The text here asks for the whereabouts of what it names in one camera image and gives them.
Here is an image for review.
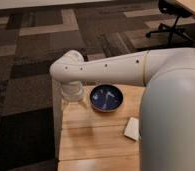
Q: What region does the white sponge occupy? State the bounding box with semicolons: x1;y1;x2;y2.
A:
124;117;140;141

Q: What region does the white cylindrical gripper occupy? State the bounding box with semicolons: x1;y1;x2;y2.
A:
61;81;84;102

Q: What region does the black office chair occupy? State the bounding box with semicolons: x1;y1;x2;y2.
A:
145;0;195;46

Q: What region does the dark blue ceramic bowl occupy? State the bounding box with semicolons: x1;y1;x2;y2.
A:
89;84;123;113

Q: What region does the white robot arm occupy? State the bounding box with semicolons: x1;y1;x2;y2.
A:
50;48;195;171

